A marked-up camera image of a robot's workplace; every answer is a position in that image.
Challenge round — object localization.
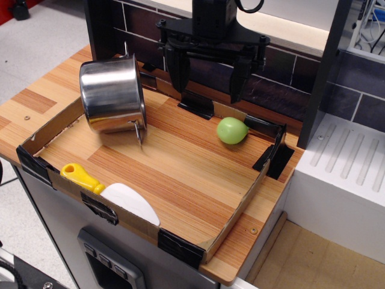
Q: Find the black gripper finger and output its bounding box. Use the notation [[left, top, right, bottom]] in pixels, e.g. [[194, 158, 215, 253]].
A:
[[164, 43, 191, 93], [230, 57, 252, 103]]

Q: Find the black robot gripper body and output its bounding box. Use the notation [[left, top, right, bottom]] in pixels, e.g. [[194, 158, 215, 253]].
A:
[[156, 1, 270, 72]]

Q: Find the shiny metal pot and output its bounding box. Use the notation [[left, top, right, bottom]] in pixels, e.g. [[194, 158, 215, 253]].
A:
[[79, 42, 147, 145]]

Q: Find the cardboard fence with black tape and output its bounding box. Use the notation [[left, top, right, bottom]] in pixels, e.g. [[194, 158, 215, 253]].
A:
[[13, 63, 302, 281]]

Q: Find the green toy pear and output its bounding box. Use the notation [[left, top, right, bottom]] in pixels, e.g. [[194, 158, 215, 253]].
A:
[[217, 117, 249, 145]]

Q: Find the white sink drainboard unit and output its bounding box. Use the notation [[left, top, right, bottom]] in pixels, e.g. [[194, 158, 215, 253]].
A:
[[285, 114, 384, 263]]

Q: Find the black object on floor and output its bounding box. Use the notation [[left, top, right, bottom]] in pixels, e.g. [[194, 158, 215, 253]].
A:
[[9, 0, 30, 21]]

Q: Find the grey oven control panel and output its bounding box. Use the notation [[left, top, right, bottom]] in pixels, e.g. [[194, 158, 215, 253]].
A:
[[78, 229, 146, 289]]

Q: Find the black cable loop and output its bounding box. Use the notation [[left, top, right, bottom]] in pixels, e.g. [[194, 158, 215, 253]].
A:
[[233, 0, 265, 14]]

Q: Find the black vertical post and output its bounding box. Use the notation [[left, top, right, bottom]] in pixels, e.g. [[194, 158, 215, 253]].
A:
[[297, 1, 352, 149]]

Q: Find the yellow handled white spatula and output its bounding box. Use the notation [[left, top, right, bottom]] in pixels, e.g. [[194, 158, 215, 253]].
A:
[[60, 163, 161, 226]]

